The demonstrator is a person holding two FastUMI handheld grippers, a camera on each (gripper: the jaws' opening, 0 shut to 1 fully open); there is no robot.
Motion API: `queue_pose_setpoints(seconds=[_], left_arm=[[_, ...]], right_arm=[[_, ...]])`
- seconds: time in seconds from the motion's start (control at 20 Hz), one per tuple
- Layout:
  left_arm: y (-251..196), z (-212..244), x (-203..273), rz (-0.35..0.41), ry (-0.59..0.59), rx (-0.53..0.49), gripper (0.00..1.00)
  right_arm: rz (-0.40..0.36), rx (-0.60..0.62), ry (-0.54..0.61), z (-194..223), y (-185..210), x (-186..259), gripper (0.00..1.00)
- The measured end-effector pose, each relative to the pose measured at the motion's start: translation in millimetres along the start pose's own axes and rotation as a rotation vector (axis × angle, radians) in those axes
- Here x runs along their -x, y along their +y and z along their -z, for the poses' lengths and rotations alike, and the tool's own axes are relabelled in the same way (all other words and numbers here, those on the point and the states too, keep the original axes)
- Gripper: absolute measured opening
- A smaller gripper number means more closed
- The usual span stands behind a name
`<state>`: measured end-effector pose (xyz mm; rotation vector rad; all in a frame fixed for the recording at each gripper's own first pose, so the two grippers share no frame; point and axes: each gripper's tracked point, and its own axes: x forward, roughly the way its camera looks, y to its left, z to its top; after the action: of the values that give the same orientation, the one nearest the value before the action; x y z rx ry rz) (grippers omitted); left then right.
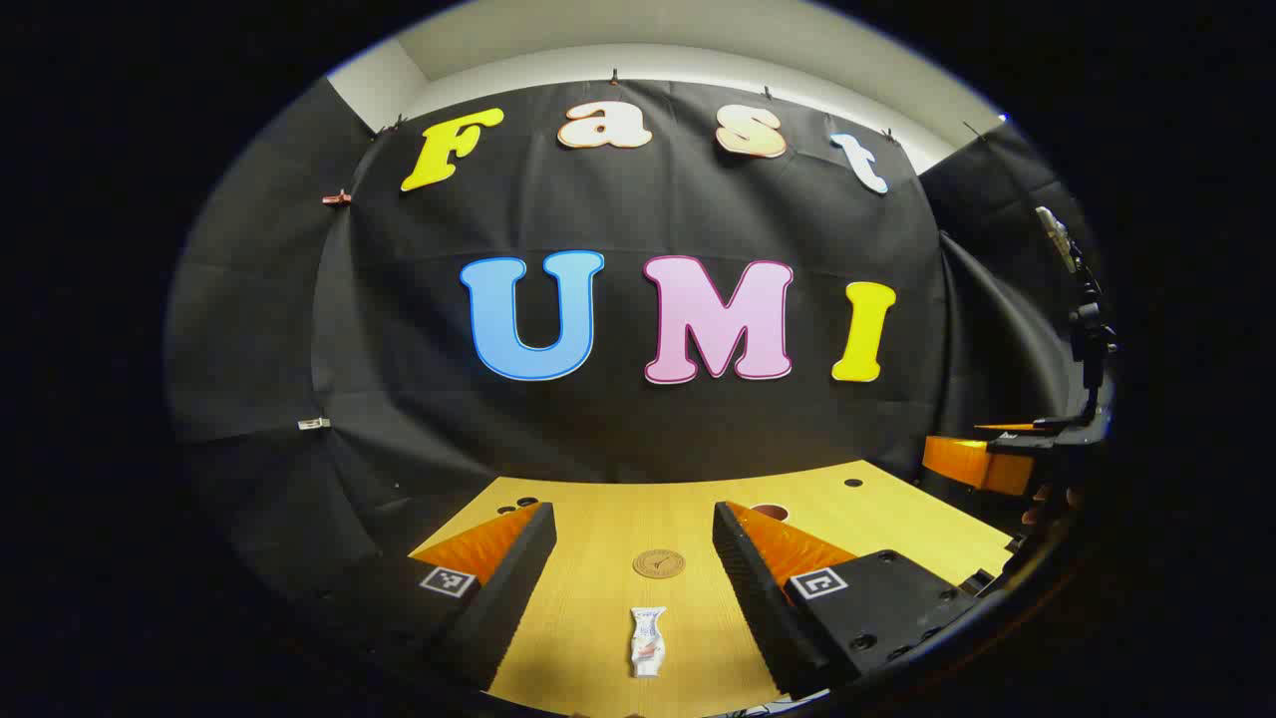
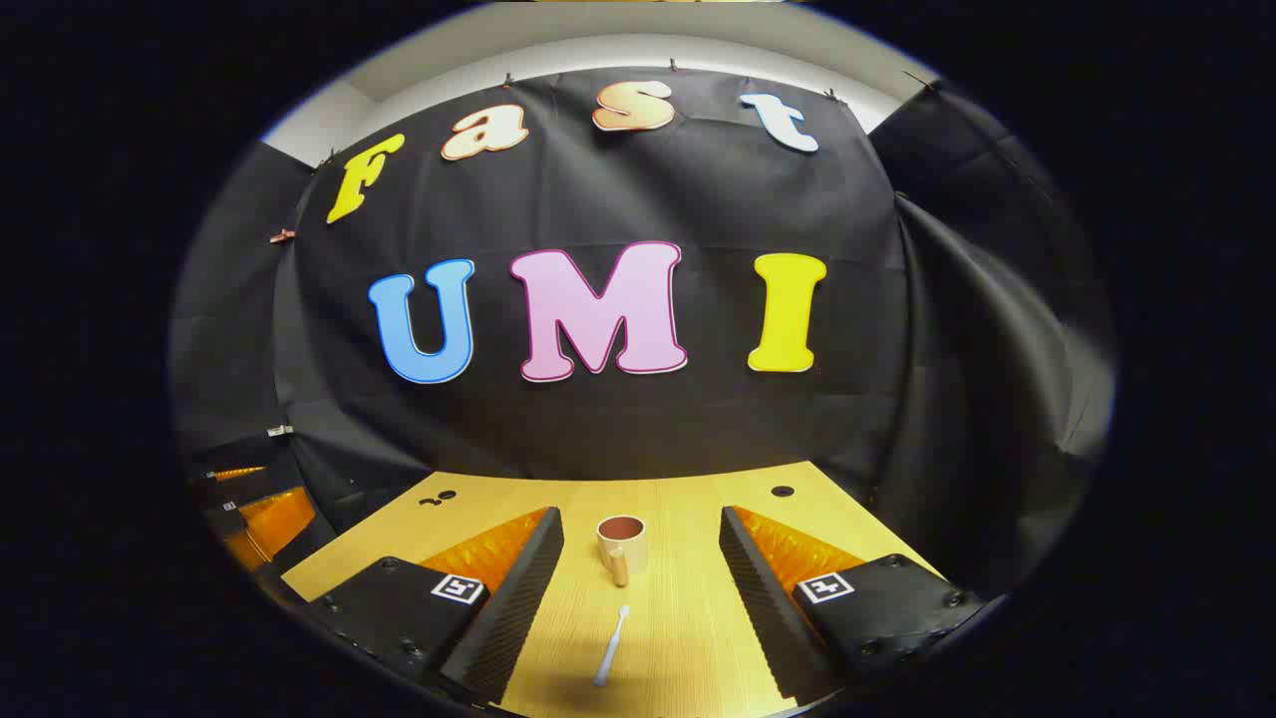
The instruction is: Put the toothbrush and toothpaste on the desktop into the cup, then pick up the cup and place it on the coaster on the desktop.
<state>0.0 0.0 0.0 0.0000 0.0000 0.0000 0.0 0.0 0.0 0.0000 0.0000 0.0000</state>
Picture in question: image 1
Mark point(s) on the wooden desktop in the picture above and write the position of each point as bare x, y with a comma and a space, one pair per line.
598, 598

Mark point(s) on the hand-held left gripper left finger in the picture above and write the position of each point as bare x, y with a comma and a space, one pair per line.
508, 598

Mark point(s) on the black backdrop cloth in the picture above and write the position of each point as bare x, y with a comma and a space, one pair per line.
618, 429

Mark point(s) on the red cloth clip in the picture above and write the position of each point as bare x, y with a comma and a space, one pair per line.
336, 197

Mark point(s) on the round cork coaster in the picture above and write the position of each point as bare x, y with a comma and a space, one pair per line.
658, 563

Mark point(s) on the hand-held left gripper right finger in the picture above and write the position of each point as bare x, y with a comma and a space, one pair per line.
763, 608

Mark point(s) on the white toothpaste tube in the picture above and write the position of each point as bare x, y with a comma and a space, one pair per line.
648, 643

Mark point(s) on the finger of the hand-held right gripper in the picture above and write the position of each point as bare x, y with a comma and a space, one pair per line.
977, 464

